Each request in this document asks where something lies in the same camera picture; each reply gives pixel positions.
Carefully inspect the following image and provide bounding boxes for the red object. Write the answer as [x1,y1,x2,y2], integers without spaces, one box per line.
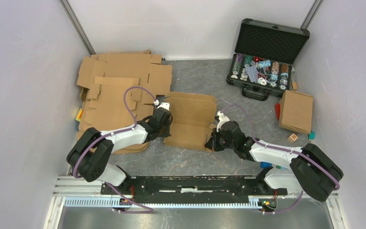
[274,103,281,120]

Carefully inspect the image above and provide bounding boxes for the black poker chip case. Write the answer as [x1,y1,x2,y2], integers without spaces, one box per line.
[226,19,310,101]

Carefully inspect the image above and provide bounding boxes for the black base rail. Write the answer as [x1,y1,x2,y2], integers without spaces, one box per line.
[117,176,288,204]

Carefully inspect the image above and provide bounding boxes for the wooden letter block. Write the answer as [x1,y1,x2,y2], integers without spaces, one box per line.
[287,133,299,143]

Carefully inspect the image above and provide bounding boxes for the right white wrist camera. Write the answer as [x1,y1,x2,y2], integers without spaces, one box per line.
[215,111,230,132]

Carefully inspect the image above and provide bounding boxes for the folded cardboard box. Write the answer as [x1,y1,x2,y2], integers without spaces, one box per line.
[279,90,313,135]

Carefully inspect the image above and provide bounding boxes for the teal cube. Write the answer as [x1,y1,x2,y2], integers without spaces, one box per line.
[308,131,315,141]

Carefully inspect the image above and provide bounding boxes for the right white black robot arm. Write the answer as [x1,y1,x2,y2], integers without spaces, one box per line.
[204,121,344,202]

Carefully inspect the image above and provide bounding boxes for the stack of flat cardboard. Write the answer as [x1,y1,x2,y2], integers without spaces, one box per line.
[77,50,173,138]

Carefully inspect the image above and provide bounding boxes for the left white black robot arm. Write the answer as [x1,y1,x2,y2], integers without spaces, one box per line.
[66,103,173,194]

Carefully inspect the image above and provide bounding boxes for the small brown wooden block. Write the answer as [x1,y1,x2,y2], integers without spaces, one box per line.
[292,82,298,91]

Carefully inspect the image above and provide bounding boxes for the cardboard box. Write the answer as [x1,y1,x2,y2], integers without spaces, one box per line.
[279,90,313,135]
[163,92,217,152]

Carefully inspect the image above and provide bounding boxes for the orange yellow block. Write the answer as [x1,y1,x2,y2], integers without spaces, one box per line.
[75,108,83,122]

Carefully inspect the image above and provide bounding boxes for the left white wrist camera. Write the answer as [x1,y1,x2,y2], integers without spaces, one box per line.
[157,102,170,111]

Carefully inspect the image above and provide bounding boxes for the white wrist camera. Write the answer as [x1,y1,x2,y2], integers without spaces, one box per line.
[157,102,170,111]
[215,111,230,132]

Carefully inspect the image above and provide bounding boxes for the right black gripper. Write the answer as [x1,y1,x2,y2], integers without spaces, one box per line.
[204,128,236,152]

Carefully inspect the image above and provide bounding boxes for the blue block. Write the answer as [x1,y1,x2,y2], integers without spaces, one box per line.
[260,162,274,169]

